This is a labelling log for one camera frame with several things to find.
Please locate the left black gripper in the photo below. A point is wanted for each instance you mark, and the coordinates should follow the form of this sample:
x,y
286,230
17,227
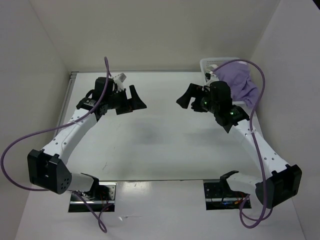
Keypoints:
x,y
135,102

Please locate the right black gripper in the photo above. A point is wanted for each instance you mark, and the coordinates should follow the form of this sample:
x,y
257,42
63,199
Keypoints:
x,y
193,90

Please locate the purple t shirt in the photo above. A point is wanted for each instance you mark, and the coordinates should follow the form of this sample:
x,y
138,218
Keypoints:
x,y
237,75

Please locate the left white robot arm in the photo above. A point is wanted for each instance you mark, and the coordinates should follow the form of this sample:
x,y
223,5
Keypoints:
x,y
47,167

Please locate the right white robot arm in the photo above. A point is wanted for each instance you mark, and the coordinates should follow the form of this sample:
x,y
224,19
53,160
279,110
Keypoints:
x,y
279,180

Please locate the white plastic basket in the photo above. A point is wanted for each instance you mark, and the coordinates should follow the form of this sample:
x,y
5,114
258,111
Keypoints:
x,y
214,60

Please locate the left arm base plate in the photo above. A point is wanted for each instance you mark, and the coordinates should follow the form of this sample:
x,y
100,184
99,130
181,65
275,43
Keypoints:
x,y
102,201

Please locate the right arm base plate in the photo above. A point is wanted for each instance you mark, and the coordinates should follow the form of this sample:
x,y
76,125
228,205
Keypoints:
x,y
216,199

